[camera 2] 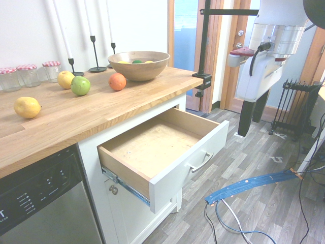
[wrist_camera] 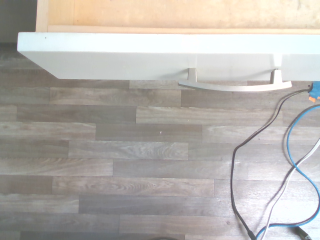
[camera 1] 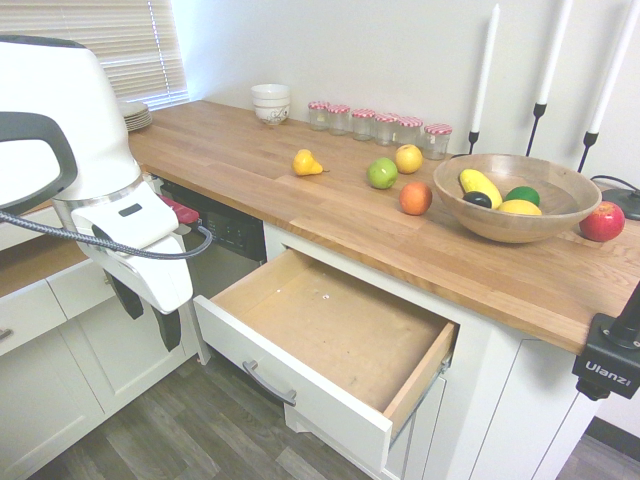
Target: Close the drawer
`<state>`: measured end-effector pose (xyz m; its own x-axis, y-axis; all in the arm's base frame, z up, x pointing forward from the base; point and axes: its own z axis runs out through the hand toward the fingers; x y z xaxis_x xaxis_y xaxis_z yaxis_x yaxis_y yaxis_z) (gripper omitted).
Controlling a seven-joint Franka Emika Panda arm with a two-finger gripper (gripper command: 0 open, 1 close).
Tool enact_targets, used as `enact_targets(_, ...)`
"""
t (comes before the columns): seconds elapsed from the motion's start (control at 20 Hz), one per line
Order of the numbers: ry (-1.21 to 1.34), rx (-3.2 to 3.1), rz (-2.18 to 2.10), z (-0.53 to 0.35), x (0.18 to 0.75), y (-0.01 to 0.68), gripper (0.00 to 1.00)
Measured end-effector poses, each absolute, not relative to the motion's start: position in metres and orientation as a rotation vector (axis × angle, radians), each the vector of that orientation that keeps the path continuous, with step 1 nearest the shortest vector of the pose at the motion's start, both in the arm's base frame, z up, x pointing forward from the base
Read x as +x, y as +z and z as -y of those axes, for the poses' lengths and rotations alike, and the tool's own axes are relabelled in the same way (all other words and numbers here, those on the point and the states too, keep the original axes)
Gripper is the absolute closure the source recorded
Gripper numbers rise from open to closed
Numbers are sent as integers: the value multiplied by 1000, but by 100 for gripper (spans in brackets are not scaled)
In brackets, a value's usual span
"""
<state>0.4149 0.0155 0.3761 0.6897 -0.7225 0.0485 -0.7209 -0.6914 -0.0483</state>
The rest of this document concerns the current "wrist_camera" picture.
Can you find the white drawer wooden interior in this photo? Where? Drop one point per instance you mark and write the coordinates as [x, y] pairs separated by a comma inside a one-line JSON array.
[[125, 55]]

